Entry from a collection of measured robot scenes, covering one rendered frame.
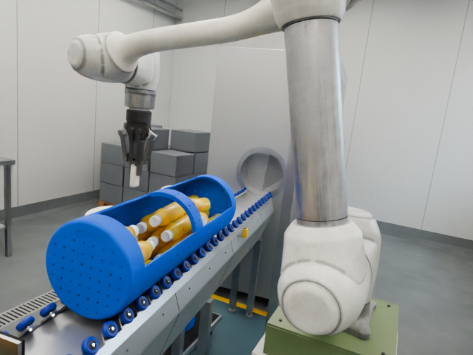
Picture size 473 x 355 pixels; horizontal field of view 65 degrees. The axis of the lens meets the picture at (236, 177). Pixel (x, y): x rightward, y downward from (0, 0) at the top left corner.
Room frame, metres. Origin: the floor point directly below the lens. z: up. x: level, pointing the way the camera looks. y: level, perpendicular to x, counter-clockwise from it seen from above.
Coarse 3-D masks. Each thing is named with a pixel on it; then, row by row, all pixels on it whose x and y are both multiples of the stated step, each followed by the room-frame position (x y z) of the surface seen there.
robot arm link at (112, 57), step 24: (264, 0) 0.93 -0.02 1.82; (192, 24) 0.95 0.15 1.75; (216, 24) 0.95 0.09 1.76; (240, 24) 0.95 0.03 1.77; (264, 24) 0.93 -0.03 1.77; (72, 48) 0.91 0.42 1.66; (96, 48) 0.91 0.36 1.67; (120, 48) 0.93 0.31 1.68; (144, 48) 0.92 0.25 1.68; (168, 48) 0.94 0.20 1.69; (96, 72) 0.93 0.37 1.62; (120, 72) 0.96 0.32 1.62
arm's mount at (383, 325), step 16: (384, 304) 0.93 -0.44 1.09; (272, 320) 0.80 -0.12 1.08; (384, 320) 0.85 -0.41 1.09; (272, 336) 0.79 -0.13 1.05; (288, 336) 0.77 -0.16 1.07; (304, 336) 0.76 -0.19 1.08; (320, 336) 0.76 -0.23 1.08; (336, 336) 0.77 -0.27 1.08; (352, 336) 0.77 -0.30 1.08; (384, 336) 0.78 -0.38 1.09; (272, 352) 0.78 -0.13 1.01; (288, 352) 0.77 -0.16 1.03; (304, 352) 0.76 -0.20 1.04; (320, 352) 0.74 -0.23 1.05; (336, 352) 0.73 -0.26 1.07; (352, 352) 0.72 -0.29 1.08; (368, 352) 0.72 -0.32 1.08; (384, 352) 0.72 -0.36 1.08
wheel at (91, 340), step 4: (92, 336) 0.81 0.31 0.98; (84, 340) 0.80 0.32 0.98; (88, 340) 0.80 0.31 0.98; (92, 340) 0.81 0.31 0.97; (96, 340) 0.81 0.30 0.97; (84, 344) 0.79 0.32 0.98; (88, 344) 0.79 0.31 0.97; (92, 344) 0.80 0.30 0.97; (96, 344) 0.81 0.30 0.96; (84, 348) 0.78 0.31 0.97; (88, 348) 0.78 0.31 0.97; (92, 348) 0.79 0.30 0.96; (96, 348) 0.80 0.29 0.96; (84, 352) 0.78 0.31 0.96; (88, 352) 0.78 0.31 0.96; (92, 352) 0.79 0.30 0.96; (96, 352) 0.80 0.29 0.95
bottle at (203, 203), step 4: (192, 200) 1.53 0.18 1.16; (196, 200) 1.55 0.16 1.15; (200, 200) 1.57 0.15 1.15; (204, 200) 1.60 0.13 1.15; (208, 200) 1.62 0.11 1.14; (196, 204) 1.54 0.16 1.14; (200, 204) 1.55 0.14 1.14; (204, 204) 1.58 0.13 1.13; (208, 204) 1.60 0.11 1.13; (200, 208) 1.55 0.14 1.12; (204, 208) 1.58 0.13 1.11; (208, 208) 1.61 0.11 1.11
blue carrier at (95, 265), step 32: (160, 192) 1.32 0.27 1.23; (192, 192) 1.78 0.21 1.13; (224, 192) 1.73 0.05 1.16; (64, 224) 0.95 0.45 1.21; (96, 224) 0.92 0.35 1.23; (128, 224) 1.34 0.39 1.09; (192, 224) 1.28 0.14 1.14; (224, 224) 1.59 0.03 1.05; (64, 256) 0.95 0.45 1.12; (96, 256) 0.92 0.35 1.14; (128, 256) 0.90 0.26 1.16; (160, 256) 1.03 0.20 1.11; (64, 288) 0.95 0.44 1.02; (96, 288) 0.92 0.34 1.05; (128, 288) 0.89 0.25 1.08
